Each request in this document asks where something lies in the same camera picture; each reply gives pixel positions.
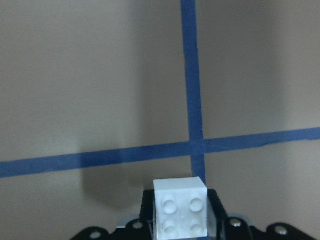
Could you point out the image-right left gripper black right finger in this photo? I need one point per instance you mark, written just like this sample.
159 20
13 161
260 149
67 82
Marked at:
236 227

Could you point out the white block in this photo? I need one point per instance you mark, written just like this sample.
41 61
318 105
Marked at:
180 208

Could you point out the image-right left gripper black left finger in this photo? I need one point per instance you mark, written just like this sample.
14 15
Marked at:
139 228

